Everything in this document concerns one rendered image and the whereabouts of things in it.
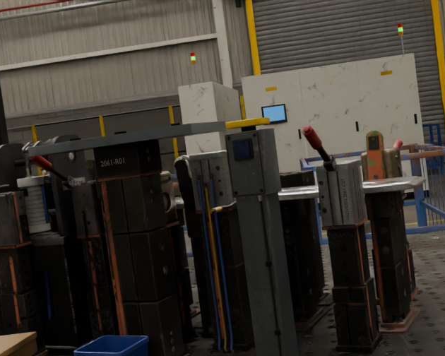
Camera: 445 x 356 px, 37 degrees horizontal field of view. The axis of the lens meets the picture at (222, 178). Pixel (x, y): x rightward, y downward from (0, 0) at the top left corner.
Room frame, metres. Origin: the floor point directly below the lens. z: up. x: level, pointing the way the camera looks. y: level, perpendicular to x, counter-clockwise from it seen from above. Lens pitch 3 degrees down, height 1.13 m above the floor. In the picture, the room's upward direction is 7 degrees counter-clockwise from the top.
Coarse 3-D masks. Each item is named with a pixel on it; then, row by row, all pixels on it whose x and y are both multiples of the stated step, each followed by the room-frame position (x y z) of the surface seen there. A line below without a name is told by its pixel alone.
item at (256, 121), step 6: (240, 120) 1.16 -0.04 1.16; (246, 120) 1.15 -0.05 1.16; (252, 120) 1.15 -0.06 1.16; (258, 120) 1.15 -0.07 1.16; (264, 120) 1.17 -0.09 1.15; (228, 126) 1.17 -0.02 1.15; (234, 126) 1.16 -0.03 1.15; (240, 126) 1.16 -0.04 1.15; (246, 126) 1.17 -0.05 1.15; (252, 126) 1.17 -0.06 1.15
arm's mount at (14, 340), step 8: (0, 336) 1.40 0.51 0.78; (8, 336) 1.39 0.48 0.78; (16, 336) 1.38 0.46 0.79; (24, 336) 1.36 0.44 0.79; (32, 336) 1.38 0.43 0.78; (0, 344) 1.32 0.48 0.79; (8, 344) 1.31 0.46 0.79; (16, 344) 1.30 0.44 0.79; (24, 344) 1.34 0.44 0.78; (32, 344) 1.38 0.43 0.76; (0, 352) 1.24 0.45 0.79; (8, 352) 1.27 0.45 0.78; (16, 352) 1.30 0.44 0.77; (24, 352) 1.34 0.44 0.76; (32, 352) 1.37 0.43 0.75
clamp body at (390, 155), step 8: (384, 152) 1.55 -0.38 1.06; (392, 152) 1.55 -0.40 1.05; (384, 160) 1.54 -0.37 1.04; (392, 160) 1.54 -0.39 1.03; (400, 160) 1.62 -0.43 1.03; (392, 168) 1.54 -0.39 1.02; (400, 168) 1.62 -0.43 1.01; (392, 176) 1.54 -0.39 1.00; (400, 176) 1.62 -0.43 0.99; (408, 248) 1.62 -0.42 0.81; (408, 256) 1.59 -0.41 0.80; (408, 264) 1.58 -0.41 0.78; (408, 272) 1.57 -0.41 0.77; (376, 280) 1.57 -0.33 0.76; (376, 288) 1.57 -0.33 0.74; (416, 288) 1.62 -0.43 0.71; (376, 304) 1.57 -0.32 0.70
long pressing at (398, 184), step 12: (372, 180) 1.49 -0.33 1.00; (384, 180) 1.45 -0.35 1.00; (396, 180) 1.41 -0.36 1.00; (408, 180) 1.37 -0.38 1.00; (420, 180) 1.39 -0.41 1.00; (288, 192) 1.42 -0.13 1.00; (300, 192) 1.40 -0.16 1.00; (312, 192) 1.39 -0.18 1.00; (372, 192) 1.33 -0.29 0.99; (180, 204) 1.53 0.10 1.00
